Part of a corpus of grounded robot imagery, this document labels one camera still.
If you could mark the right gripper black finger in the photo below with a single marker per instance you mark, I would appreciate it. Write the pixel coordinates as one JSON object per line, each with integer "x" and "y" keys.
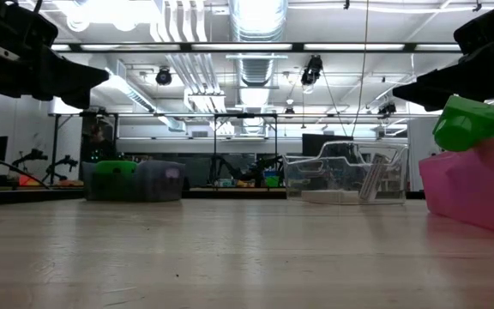
{"x": 453, "y": 83}

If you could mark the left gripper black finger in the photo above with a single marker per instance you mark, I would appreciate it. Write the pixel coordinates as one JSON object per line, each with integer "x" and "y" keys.
{"x": 75, "y": 81}

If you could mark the long green toy brick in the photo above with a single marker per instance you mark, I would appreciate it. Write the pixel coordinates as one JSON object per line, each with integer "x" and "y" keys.
{"x": 474, "y": 124}

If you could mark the green foam die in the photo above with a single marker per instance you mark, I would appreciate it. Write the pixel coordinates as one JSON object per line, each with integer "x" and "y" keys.
{"x": 116, "y": 171}

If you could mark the white boxed playing card deck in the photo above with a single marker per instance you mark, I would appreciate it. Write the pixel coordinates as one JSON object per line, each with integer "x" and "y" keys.
{"x": 373, "y": 178}

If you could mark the purple foam die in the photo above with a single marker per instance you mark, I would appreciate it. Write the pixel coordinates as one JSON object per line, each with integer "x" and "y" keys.
{"x": 161, "y": 176}

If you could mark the clear plastic bin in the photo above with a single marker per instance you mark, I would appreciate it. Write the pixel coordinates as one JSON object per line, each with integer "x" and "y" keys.
{"x": 337, "y": 171}

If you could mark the background black robot arm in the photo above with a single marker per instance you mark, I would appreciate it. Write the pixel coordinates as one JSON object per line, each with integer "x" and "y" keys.
{"x": 230, "y": 169}

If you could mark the person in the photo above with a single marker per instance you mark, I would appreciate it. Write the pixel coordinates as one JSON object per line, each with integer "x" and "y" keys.
{"x": 99, "y": 146}

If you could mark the white pillar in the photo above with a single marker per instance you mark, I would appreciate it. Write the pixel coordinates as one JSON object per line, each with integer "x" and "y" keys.
{"x": 418, "y": 150}

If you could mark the black ceiling spotlight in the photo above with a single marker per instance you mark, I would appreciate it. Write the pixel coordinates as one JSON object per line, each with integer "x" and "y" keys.
{"x": 164, "y": 76}
{"x": 312, "y": 70}

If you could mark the grey translucent plastic bin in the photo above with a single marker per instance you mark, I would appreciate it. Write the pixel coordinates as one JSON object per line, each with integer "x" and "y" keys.
{"x": 88, "y": 180}

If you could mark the pink plastic bin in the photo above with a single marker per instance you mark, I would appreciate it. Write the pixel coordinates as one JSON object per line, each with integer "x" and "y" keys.
{"x": 474, "y": 189}

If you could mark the black background monitor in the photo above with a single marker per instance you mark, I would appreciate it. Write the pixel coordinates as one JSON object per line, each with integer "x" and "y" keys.
{"x": 315, "y": 143}

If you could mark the long ceiling light bar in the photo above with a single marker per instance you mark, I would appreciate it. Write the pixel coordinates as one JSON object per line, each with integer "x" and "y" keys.
{"x": 247, "y": 47}

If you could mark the green background box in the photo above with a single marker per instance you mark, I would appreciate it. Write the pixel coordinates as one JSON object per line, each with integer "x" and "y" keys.
{"x": 272, "y": 182}

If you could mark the black aluminium table frame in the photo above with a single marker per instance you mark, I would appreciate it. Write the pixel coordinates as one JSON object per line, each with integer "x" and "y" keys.
{"x": 15, "y": 196}

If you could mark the black background stand frame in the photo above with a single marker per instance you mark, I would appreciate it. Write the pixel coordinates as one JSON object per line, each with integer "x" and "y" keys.
{"x": 245, "y": 115}

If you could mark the silver ventilation duct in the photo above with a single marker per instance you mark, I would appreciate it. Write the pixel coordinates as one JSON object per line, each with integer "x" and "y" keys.
{"x": 257, "y": 21}

